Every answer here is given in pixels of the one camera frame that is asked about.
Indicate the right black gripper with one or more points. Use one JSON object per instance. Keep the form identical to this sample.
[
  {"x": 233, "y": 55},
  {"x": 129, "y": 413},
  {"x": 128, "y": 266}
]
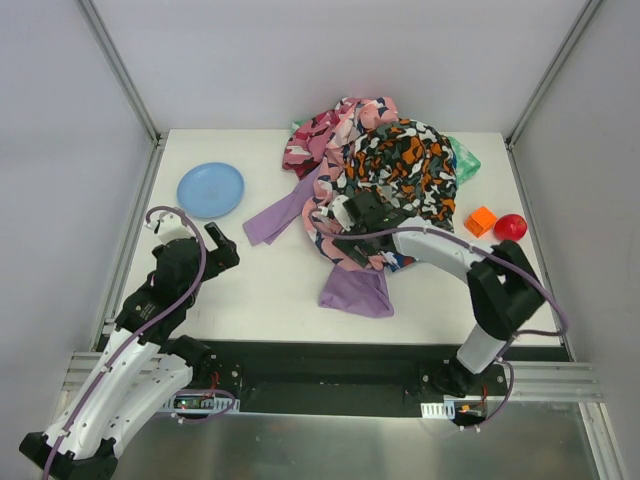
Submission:
[{"x": 357, "y": 248}]

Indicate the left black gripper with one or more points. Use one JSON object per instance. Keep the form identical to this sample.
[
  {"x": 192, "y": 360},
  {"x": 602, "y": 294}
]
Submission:
[{"x": 212, "y": 256}]

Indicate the lilac purple cloth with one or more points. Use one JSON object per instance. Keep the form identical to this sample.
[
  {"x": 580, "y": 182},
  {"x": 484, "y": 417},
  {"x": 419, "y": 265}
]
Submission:
[{"x": 355, "y": 292}]

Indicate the orange black camouflage cloth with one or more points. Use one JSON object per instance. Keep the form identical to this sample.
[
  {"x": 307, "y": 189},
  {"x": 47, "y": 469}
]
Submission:
[{"x": 409, "y": 165}]

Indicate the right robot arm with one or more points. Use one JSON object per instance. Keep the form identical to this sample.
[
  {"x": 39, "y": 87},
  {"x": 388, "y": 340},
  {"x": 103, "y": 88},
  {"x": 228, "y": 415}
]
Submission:
[{"x": 500, "y": 279}]

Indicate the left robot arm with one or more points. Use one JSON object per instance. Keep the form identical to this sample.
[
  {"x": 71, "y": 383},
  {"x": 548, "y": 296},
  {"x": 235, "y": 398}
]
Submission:
[{"x": 140, "y": 367}]

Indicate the crimson pink camouflage cloth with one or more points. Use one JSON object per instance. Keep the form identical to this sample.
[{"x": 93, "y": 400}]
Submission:
[{"x": 306, "y": 146}]

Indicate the pink patterned cloth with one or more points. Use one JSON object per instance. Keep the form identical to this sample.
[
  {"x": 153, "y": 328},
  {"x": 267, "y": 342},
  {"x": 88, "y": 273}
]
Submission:
[{"x": 349, "y": 120}]

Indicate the blue plastic plate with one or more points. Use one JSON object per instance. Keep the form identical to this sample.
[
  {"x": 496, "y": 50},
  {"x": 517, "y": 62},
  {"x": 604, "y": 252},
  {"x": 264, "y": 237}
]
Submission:
[{"x": 210, "y": 190}]

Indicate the orange cube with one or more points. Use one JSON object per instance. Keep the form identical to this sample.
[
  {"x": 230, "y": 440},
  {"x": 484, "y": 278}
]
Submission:
[{"x": 480, "y": 221}]

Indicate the red ball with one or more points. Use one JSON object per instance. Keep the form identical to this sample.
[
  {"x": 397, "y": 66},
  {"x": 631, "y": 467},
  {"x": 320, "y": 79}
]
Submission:
[{"x": 511, "y": 227}]

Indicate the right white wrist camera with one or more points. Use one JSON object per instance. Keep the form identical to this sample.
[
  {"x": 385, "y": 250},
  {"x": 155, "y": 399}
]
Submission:
[{"x": 337, "y": 211}]

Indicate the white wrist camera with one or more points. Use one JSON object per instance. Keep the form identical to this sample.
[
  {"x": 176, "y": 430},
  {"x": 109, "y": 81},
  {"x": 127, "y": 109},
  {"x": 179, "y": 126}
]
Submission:
[
  {"x": 337, "y": 211},
  {"x": 168, "y": 227}
]

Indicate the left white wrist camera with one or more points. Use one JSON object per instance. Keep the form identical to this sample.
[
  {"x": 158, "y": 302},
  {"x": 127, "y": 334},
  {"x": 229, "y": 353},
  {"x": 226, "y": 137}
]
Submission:
[{"x": 168, "y": 227}]

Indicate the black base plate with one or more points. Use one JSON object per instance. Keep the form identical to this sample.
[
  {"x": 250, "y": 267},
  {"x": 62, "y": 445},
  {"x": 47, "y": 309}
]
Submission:
[{"x": 335, "y": 379}]

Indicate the left slotted cable duct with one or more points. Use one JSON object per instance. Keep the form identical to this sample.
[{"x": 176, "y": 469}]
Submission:
[{"x": 201, "y": 404}]

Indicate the slotted cable duct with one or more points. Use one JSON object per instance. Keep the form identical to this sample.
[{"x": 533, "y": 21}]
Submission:
[
  {"x": 452, "y": 409},
  {"x": 201, "y": 404}
]

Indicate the right slotted cable duct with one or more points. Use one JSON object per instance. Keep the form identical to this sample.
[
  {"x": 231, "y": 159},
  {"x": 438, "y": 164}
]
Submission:
[{"x": 452, "y": 409}]

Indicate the aluminium front rail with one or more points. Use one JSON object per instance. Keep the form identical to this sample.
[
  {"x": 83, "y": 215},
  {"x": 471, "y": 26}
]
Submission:
[{"x": 534, "y": 381}]

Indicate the left aluminium frame post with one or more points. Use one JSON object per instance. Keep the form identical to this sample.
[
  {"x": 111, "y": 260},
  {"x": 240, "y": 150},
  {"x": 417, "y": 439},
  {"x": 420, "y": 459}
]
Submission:
[{"x": 116, "y": 64}]

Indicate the aluminium frame post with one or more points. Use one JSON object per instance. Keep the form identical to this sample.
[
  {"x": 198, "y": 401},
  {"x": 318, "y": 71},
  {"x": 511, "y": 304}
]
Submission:
[
  {"x": 116, "y": 64},
  {"x": 576, "y": 32}
]

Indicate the right aluminium frame post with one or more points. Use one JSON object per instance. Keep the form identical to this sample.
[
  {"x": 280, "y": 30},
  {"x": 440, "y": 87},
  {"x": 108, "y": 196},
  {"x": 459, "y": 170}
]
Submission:
[{"x": 576, "y": 32}]

